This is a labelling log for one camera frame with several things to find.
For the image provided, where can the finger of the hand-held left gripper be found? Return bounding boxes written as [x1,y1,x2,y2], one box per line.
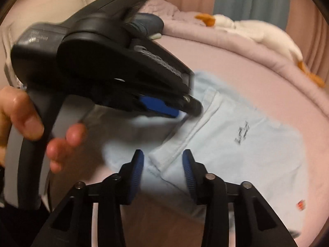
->
[103,96,182,120]
[113,81,205,116]

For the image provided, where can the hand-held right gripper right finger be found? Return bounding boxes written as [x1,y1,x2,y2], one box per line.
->
[182,149,299,247]

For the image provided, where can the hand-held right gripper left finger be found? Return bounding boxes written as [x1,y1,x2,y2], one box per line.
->
[31,149,144,247]

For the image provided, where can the light blue strawberry print pants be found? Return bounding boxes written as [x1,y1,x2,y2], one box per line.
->
[82,71,309,240]

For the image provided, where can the person's left hand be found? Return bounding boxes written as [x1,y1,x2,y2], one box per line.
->
[0,86,86,174]

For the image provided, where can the folded dark blue jeans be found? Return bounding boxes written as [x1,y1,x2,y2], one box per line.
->
[129,13,165,38]

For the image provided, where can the purple quilt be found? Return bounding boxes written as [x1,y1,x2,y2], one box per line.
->
[139,0,327,93]

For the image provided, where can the white goose plush toy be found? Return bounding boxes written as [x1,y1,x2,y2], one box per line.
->
[195,13,326,88]

